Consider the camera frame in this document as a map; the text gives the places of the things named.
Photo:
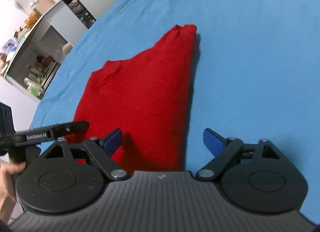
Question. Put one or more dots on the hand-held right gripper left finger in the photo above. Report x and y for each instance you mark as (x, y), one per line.
(112, 143)

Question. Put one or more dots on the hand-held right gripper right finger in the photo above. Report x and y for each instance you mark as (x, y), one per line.
(212, 143)

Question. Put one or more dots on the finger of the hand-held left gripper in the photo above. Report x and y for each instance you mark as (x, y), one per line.
(72, 128)

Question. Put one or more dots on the red knit sweater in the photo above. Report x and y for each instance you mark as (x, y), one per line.
(140, 96)

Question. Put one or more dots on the person's left hand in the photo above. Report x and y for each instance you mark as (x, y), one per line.
(7, 182)

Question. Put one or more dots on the white plastic bag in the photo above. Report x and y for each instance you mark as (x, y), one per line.
(67, 49)

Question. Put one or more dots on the white shelf desk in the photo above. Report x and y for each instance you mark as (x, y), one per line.
(55, 24)

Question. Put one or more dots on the wicker basket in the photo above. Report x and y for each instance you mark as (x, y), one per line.
(45, 4)

